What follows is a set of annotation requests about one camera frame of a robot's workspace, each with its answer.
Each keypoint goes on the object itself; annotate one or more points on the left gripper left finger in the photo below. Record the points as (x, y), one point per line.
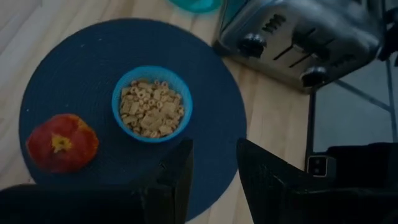
(171, 193)

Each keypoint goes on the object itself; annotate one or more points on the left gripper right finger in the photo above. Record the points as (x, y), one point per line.
(264, 186)

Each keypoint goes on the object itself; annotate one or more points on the beige cereal pieces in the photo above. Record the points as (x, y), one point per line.
(152, 109)

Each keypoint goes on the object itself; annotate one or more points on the small round plastic bowl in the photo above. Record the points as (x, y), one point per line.
(119, 102)

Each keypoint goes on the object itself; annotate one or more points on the red yellow apple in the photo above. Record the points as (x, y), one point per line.
(71, 155)

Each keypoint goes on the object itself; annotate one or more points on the teal plastic plate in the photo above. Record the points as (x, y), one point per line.
(196, 4)

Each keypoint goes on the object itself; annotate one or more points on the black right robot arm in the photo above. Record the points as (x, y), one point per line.
(390, 37)

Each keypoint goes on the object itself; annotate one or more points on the round dark blue placemat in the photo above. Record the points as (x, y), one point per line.
(77, 77)

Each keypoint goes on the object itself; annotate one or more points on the silver four-slot toaster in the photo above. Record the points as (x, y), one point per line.
(311, 25)

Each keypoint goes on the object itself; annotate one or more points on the black table rig frame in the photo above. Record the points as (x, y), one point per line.
(310, 124)

